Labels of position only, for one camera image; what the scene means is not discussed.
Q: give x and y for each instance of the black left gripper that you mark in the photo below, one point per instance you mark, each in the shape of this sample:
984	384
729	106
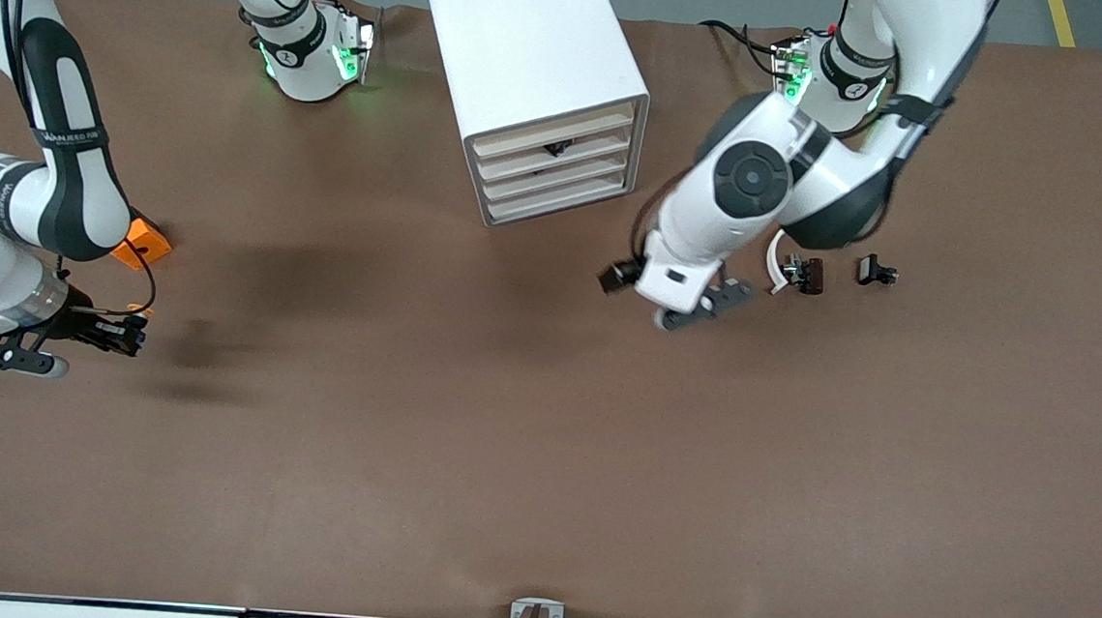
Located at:
620	275

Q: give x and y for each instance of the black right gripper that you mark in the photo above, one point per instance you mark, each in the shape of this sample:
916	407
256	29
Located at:
81	324

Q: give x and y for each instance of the orange push button switch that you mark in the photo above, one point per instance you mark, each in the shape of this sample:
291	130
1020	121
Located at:
141	311

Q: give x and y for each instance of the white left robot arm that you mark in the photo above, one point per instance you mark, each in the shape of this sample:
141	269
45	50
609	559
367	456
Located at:
754	178

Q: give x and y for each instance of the orange box with black base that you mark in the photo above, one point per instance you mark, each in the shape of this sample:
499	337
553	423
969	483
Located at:
150	244

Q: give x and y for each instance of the small black clip component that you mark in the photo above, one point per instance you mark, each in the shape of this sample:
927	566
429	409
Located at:
870	269

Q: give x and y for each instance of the black switch part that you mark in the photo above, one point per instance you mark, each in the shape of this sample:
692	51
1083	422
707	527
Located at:
554	148

